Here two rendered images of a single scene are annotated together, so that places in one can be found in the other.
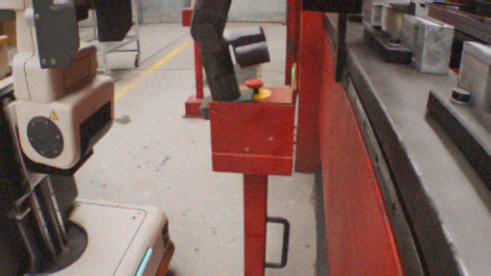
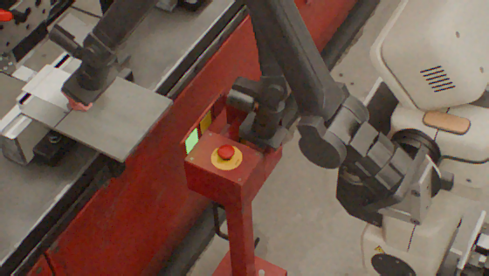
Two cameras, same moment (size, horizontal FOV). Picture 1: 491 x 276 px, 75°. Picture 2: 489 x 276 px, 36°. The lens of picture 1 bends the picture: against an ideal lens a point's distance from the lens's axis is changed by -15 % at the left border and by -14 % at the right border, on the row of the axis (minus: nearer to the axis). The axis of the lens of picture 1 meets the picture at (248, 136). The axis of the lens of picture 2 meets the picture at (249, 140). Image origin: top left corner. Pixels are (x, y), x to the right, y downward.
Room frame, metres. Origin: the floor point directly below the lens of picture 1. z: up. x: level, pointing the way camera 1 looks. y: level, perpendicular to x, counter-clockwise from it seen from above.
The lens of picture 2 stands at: (1.73, 0.49, 2.17)
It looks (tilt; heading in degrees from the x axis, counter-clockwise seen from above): 51 degrees down; 205
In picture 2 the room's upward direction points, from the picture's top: 3 degrees counter-clockwise
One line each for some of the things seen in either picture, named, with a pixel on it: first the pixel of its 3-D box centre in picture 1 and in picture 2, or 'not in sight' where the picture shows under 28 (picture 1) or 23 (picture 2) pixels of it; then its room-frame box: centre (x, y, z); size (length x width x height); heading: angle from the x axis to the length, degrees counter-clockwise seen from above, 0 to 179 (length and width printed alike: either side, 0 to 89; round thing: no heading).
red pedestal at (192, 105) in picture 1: (198, 60); not in sight; (2.65, 0.36, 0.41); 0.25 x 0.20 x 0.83; 82
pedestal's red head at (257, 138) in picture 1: (256, 114); (233, 149); (0.74, -0.02, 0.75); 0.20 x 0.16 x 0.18; 173
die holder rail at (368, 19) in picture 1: (366, 8); not in sight; (1.43, -0.46, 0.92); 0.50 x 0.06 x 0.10; 172
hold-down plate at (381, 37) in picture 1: (384, 42); (85, 112); (0.86, -0.33, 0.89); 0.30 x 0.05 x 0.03; 172
